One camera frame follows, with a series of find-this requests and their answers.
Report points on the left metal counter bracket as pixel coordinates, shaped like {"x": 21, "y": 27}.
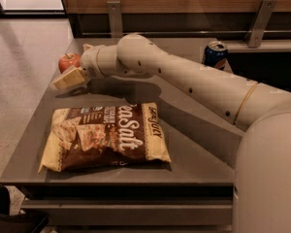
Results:
{"x": 115, "y": 18}

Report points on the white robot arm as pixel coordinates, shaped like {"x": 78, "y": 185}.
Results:
{"x": 262, "y": 186}

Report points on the blue Pepsi can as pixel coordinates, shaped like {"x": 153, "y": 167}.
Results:
{"x": 215, "y": 55}

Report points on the brown sea salt chips bag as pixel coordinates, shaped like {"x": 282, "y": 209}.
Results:
{"x": 104, "y": 136}

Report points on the metal counter bracket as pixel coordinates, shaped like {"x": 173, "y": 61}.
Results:
{"x": 115, "y": 18}
{"x": 257, "y": 29}

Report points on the right metal counter bracket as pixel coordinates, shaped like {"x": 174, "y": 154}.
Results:
{"x": 257, "y": 29}

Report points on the wooden counter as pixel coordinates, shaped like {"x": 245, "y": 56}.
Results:
{"x": 225, "y": 19}

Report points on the red apple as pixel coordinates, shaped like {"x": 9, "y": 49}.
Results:
{"x": 67, "y": 60}

